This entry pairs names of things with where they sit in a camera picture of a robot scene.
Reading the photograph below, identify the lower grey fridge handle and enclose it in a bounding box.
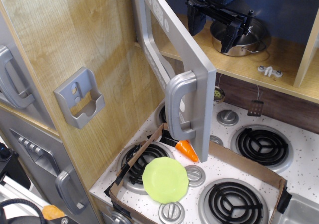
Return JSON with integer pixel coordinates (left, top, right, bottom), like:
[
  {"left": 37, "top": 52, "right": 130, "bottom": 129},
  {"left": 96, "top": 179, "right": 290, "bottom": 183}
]
[{"left": 55, "top": 170, "right": 88, "bottom": 215}]

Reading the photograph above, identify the stove burner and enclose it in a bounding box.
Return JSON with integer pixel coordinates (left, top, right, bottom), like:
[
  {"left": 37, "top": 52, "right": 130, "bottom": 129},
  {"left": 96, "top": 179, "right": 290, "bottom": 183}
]
[
  {"left": 155, "top": 102, "right": 166, "bottom": 127},
  {"left": 197, "top": 178, "right": 269, "bottom": 224},
  {"left": 116, "top": 142, "right": 175, "bottom": 195},
  {"left": 230, "top": 125, "right": 294, "bottom": 173}
]

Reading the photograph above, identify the grey stove knob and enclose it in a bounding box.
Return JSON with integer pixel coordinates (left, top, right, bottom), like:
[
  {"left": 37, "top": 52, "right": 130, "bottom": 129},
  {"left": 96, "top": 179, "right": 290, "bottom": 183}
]
[
  {"left": 158, "top": 202, "right": 185, "bottom": 224},
  {"left": 185, "top": 165, "right": 206, "bottom": 188}
]

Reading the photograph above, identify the orange object bottom left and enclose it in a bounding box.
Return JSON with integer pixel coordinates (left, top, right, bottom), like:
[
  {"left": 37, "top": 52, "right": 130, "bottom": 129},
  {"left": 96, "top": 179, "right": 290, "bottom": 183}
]
[{"left": 42, "top": 205, "right": 65, "bottom": 220}]

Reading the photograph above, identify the small centre grey knob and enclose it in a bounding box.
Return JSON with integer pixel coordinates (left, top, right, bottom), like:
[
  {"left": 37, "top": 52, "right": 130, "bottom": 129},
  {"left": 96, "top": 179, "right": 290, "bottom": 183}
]
[{"left": 210, "top": 135, "right": 223, "bottom": 146}]

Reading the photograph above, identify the hanging small spatula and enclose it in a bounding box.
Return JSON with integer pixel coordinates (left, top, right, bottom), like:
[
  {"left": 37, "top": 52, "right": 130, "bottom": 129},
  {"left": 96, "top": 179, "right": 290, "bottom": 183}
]
[{"left": 247, "top": 100, "right": 264, "bottom": 117}]

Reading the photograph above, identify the back left stove burner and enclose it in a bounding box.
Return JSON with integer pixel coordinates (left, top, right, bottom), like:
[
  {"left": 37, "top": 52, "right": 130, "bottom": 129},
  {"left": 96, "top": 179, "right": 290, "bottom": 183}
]
[{"left": 155, "top": 102, "right": 166, "bottom": 127}]

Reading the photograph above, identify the hanging round strainer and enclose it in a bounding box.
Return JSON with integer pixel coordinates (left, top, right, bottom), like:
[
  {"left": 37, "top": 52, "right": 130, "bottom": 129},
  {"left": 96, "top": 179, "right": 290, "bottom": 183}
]
[{"left": 214, "top": 86, "right": 225, "bottom": 103}]

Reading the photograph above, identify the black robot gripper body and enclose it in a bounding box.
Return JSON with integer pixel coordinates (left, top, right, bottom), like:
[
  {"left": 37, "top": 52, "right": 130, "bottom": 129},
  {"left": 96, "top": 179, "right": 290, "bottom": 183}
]
[{"left": 186, "top": 0, "right": 254, "bottom": 29}]

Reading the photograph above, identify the grey toy microwave door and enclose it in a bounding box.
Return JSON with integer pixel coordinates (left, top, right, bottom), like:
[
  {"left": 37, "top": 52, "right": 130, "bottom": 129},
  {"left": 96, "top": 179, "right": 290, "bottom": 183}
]
[{"left": 132, "top": 0, "right": 216, "bottom": 162}]

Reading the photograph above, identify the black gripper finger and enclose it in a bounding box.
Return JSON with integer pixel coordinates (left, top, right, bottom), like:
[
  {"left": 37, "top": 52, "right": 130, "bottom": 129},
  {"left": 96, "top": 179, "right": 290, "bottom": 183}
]
[
  {"left": 187, "top": 1, "right": 206, "bottom": 36},
  {"left": 221, "top": 20, "right": 245, "bottom": 54}
]

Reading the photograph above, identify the orange toy carrot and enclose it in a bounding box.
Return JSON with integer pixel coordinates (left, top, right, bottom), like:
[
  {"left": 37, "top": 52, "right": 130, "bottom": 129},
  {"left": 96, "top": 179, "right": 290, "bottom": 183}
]
[{"left": 175, "top": 140, "right": 199, "bottom": 162}]

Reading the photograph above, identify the upper grey fridge handle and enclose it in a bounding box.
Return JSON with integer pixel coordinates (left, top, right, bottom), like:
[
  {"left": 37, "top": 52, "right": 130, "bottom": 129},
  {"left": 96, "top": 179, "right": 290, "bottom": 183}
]
[{"left": 0, "top": 45, "right": 35, "bottom": 109}]

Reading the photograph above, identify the front right stove burner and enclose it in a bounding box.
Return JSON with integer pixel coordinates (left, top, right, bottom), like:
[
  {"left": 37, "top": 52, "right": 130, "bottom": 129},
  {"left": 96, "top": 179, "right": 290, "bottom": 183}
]
[{"left": 197, "top": 178, "right": 269, "bottom": 224}]

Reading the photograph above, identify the grey fridge handle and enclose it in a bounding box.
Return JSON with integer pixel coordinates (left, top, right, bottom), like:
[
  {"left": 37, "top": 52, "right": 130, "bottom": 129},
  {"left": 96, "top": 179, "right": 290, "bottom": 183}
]
[
  {"left": 0, "top": 45, "right": 35, "bottom": 109},
  {"left": 55, "top": 170, "right": 88, "bottom": 215}
]

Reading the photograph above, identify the black cable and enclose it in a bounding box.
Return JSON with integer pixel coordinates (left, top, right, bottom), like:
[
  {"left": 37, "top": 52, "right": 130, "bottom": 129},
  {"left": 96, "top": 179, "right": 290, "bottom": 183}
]
[{"left": 0, "top": 198, "right": 47, "bottom": 224}]

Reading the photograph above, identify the grey ice dispenser panel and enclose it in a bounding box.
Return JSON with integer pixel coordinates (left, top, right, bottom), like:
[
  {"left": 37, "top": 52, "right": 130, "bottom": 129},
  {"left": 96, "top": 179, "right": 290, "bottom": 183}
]
[{"left": 10, "top": 129, "right": 60, "bottom": 177}]

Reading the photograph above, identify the front grey stove knob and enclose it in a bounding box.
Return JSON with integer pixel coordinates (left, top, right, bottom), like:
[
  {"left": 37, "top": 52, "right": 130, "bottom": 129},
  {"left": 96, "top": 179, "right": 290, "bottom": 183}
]
[{"left": 158, "top": 202, "right": 185, "bottom": 224}]

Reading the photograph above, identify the green plastic plate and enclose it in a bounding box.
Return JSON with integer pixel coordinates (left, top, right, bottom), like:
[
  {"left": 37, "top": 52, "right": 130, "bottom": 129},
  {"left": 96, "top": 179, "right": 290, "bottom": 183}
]
[{"left": 142, "top": 157, "right": 189, "bottom": 204}]

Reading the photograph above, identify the white door latch clip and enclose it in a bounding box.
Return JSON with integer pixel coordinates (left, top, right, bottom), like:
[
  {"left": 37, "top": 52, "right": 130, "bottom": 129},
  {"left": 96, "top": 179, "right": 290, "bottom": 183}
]
[{"left": 257, "top": 65, "right": 283, "bottom": 78}]

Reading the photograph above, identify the grey metal sink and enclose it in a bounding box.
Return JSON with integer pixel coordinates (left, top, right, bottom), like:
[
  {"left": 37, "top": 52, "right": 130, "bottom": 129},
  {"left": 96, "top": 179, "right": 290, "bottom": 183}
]
[{"left": 271, "top": 193, "right": 319, "bottom": 224}]

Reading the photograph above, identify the back right stove burner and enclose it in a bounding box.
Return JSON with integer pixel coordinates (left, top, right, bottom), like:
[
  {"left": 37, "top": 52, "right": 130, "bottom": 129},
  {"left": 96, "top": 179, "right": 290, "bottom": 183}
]
[{"left": 230, "top": 125, "right": 294, "bottom": 173}]

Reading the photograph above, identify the brown cardboard frame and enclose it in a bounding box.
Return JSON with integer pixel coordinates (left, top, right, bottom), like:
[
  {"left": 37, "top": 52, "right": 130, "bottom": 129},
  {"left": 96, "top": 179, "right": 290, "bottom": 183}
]
[{"left": 105, "top": 124, "right": 286, "bottom": 224}]

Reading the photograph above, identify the grey wall phone holder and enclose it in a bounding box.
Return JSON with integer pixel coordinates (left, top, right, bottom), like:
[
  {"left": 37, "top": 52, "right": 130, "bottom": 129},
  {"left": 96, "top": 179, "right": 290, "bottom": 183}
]
[{"left": 54, "top": 67, "right": 105, "bottom": 129}]

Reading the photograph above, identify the front left stove burner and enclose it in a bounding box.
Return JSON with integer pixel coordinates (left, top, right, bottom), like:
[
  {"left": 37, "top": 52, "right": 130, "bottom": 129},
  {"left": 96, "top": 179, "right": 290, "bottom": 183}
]
[{"left": 116, "top": 142, "right": 175, "bottom": 195}]

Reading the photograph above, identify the middle grey stove knob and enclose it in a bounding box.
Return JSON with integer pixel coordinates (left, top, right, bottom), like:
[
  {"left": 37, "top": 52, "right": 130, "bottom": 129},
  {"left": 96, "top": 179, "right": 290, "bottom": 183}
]
[{"left": 185, "top": 165, "right": 206, "bottom": 188}]

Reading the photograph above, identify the stainless steel pot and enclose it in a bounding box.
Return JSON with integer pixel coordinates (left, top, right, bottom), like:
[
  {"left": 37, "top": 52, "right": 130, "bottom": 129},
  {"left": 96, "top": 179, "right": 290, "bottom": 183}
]
[{"left": 210, "top": 19, "right": 271, "bottom": 57}]

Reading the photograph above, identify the back centre grey knob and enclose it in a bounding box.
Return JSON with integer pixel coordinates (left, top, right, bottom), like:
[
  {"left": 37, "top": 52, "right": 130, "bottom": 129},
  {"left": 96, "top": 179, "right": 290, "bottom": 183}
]
[{"left": 217, "top": 110, "right": 239, "bottom": 126}]

